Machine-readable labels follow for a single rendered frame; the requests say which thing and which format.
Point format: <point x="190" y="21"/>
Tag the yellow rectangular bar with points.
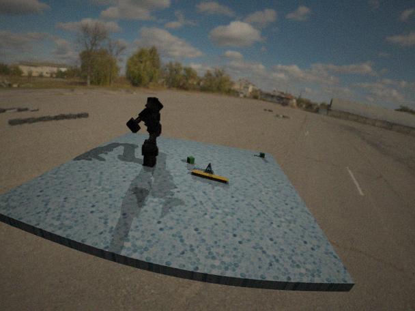
<point x="209" y="176"/>

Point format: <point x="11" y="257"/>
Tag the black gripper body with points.
<point x="145" y="115"/>

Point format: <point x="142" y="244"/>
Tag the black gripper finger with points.
<point x="152" y="105"/>
<point x="134" y="124"/>

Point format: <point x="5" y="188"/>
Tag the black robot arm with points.
<point x="149" y="148"/>

